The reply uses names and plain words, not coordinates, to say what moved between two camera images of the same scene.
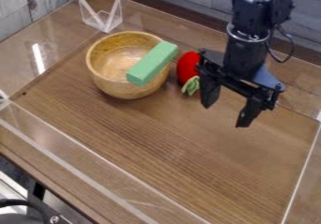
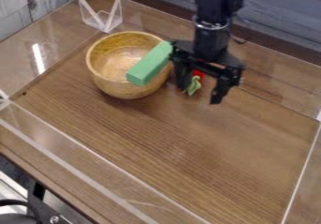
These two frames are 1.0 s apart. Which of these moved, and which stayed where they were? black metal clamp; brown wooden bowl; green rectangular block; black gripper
Moved: black gripper
Stayed: black metal clamp; brown wooden bowl; green rectangular block
